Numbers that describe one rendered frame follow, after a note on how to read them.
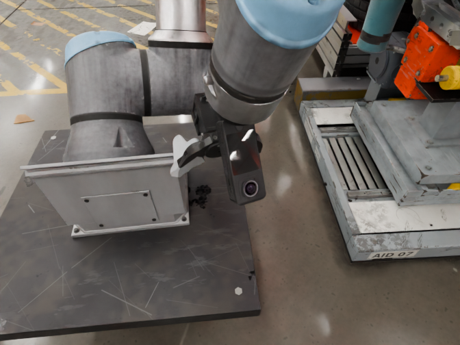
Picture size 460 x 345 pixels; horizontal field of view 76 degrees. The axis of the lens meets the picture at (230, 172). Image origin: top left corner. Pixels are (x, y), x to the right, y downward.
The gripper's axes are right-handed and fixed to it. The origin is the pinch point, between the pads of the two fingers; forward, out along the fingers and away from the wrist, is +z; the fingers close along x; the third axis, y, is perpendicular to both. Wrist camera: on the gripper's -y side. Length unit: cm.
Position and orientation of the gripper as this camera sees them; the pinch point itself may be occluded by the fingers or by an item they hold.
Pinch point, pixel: (213, 170)
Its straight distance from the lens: 53.2
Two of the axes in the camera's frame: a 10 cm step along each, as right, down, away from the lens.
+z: -2.3, 3.6, 9.0
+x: -9.3, 1.9, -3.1
